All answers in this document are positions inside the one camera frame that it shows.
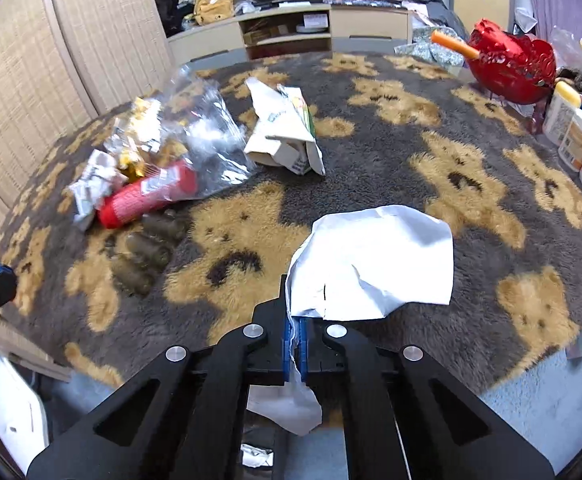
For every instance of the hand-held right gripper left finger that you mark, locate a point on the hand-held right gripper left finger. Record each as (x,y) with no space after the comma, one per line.
(289,345)

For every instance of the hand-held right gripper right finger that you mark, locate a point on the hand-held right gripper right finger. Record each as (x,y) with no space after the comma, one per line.
(305,345)

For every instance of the grey metal trash bin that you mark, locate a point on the grey metal trash bin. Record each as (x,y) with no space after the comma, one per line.
(301,452)

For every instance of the white paper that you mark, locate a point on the white paper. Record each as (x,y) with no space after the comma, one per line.
(376,260)

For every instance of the red snack packet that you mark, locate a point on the red snack packet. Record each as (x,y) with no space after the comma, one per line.
(146,195)

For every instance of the white carton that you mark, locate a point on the white carton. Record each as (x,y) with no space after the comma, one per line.
(281,130)

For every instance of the clear plastic bag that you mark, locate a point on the clear plastic bag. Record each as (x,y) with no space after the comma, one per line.
(206,130)

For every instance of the wooden board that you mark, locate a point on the wooden board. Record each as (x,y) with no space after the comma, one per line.
(26,355)

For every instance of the silver foil scrap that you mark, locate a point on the silver foil scrap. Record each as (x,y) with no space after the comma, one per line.
(258,456)

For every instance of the crumpled silver wrapper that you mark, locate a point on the crumpled silver wrapper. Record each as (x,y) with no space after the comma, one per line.
(93,180)

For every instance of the white plastic appliance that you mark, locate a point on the white plastic appliance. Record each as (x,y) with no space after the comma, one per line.
(13,410)

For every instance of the olive lumpy object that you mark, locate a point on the olive lumpy object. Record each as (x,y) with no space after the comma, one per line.
(146,255)

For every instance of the woven panel door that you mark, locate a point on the woven panel door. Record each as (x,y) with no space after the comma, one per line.
(46,70)

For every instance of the yellow silver snack wrappers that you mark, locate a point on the yellow silver snack wrappers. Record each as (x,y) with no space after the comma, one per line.
(138,130)

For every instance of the bear print fleece blanket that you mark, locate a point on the bear print fleece blanket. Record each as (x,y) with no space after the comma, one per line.
(371,125)

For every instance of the pale blue fluffy rug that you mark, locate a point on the pale blue fluffy rug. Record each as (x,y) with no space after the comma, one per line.
(531,410)

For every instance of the beige television stand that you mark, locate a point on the beige television stand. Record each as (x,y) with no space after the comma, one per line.
(211,37)

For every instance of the silver patterned bag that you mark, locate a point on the silver patterned bag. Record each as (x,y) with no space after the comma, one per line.
(426,50)

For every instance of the orange stick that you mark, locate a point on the orange stick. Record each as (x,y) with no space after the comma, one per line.
(453,44)

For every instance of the white bottle orange label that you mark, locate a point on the white bottle orange label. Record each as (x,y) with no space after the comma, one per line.
(578,142)

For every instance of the white bottle yellow cap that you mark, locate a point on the white bottle yellow cap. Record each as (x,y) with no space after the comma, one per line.
(560,115)

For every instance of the yellow bag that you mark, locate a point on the yellow bag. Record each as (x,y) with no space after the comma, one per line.
(213,5)

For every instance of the red plastic basket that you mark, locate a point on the red plastic basket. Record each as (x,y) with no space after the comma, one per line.
(516,70)

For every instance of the grey clothing pile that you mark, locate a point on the grey clothing pile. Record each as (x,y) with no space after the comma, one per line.
(433,10)

